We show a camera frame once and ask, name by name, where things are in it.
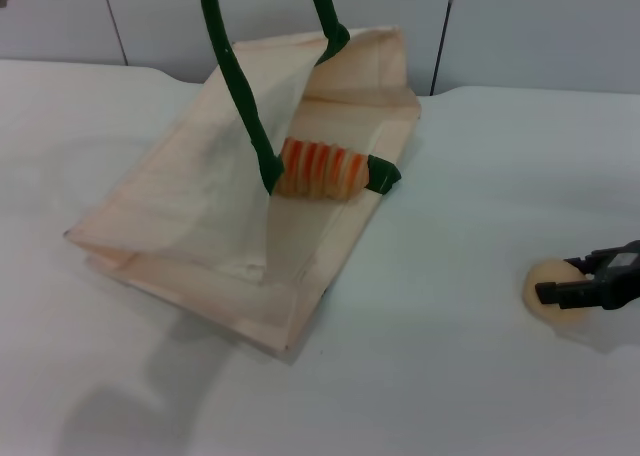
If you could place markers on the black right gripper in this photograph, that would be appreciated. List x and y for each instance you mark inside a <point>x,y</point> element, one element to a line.
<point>620,276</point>

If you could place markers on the round egg yolk pastry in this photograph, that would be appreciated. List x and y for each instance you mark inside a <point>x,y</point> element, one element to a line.
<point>550,271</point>

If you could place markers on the orange striped long bread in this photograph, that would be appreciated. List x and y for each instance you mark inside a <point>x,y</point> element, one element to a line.
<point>320,171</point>

